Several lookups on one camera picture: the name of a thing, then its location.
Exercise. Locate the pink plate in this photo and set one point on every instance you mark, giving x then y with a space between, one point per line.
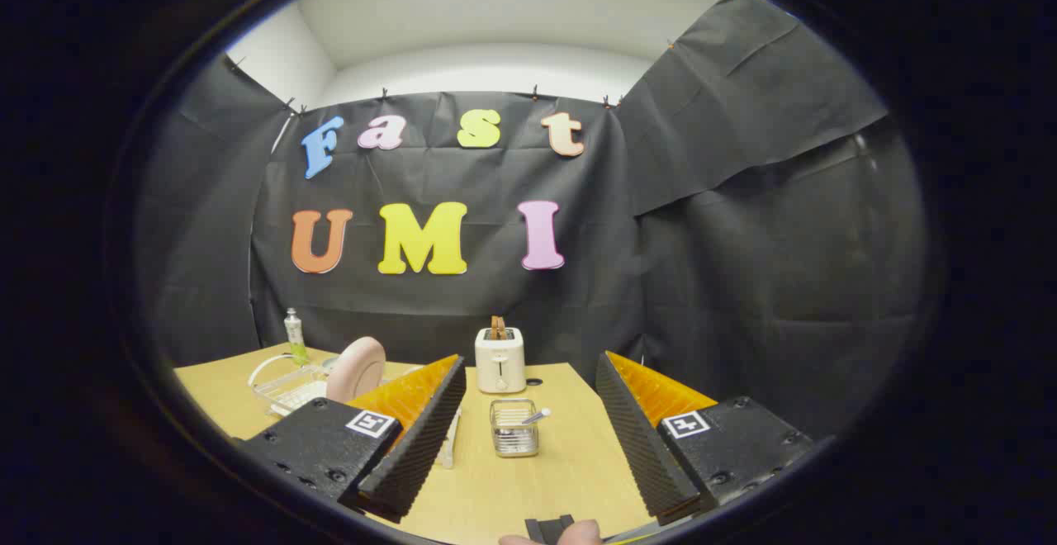
357 367

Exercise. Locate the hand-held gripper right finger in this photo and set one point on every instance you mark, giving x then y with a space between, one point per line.
640 446

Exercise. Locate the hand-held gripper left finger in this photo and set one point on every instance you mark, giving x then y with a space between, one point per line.
421 446

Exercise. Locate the white toaster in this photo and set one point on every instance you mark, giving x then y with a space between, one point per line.
500 363

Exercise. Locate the brown toast slice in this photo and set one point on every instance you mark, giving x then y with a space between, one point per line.
498 329

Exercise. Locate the green clear bottle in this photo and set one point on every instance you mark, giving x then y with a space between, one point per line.
295 338

